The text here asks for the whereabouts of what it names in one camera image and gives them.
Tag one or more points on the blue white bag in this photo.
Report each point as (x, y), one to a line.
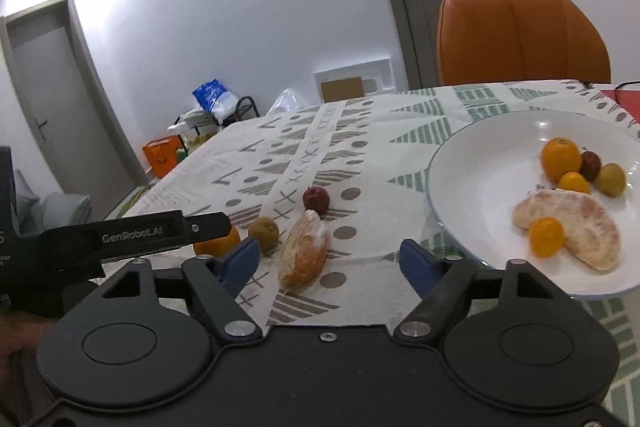
(216, 99)

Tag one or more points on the orange chair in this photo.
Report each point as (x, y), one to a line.
(481, 41)

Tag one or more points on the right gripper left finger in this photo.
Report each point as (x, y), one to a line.
(214, 284)

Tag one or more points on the patterned tablecloth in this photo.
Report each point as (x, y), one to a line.
(371, 155)

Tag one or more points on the peeled pomelo segment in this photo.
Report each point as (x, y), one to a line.
(304, 252)
(591, 233)

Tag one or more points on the white foam packaging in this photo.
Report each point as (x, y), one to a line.
(377, 76)

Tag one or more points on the red table mat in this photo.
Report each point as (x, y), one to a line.
(626, 97)

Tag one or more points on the medium orange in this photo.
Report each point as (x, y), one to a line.
(559, 156)

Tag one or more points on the large orange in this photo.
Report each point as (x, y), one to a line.
(218, 247)

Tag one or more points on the red plum back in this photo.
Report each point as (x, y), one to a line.
(318, 199)

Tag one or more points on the peeled pomelo segment back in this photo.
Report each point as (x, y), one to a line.
(591, 233)

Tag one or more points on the white plate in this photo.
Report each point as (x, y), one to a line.
(489, 192)

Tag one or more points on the cardboard piece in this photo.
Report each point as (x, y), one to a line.
(341, 89)

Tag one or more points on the green fruit front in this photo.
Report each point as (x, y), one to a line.
(611, 180)

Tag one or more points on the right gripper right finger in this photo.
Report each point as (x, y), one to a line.
(443, 286)

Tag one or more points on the grey sofa cushion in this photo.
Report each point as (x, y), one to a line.
(57, 210)

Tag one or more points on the peeled pomelo segment front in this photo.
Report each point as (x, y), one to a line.
(304, 252)

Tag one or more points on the black metal rack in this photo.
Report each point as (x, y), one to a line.
(197, 124)

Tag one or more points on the small yellow orange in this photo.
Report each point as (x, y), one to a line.
(574, 182)

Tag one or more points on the white plastic bag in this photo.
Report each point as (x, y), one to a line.
(289, 100)

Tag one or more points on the green brown kiwi fruit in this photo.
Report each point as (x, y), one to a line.
(266, 233)

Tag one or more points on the green floor mat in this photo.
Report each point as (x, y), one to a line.
(132, 200)

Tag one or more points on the orange paper bag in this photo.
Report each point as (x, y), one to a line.
(161, 155)

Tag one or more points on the person's hand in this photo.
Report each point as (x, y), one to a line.
(21, 334)

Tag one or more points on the dark red plum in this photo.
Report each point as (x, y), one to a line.
(591, 165)

